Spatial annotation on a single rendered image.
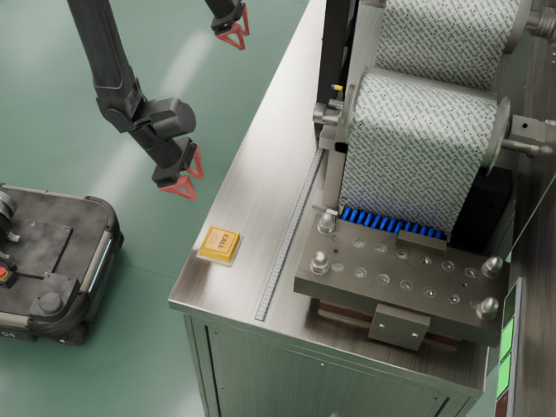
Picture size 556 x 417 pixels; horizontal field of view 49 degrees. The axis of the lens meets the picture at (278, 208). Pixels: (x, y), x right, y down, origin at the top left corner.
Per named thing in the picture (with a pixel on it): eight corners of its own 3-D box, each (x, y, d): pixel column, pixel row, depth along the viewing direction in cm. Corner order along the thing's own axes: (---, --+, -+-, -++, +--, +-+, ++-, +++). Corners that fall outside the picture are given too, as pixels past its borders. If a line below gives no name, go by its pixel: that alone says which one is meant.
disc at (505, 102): (485, 137, 120) (510, 79, 108) (487, 138, 120) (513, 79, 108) (477, 193, 111) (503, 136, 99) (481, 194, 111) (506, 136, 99)
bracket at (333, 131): (314, 191, 146) (326, 95, 122) (341, 198, 145) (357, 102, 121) (309, 207, 143) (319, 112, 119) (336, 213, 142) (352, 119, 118)
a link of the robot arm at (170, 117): (116, 80, 114) (100, 112, 109) (165, 63, 109) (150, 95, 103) (155, 125, 122) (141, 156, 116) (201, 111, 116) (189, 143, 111)
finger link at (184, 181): (213, 178, 127) (188, 148, 121) (205, 204, 123) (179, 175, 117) (187, 184, 131) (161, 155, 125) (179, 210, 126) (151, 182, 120)
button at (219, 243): (211, 230, 138) (210, 224, 137) (240, 238, 137) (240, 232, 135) (199, 255, 134) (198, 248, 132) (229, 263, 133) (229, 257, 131)
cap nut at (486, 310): (476, 301, 114) (484, 289, 111) (496, 306, 114) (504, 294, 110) (475, 318, 112) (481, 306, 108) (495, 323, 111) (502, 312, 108)
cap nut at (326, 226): (319, 218, 125) (321, 205, 121) (337, 222, 124) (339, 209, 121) (315, 232, 123) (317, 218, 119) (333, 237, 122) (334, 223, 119)
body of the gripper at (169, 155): (194, 141, 124) (174, 116, 119) (182, 179, 118) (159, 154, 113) (170, 148, 127) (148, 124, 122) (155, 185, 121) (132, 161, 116)
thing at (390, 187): (338, 205, 129) (348, 144, 114) (450, 233, 125) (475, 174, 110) (337, 207, 128) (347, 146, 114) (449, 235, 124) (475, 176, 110)
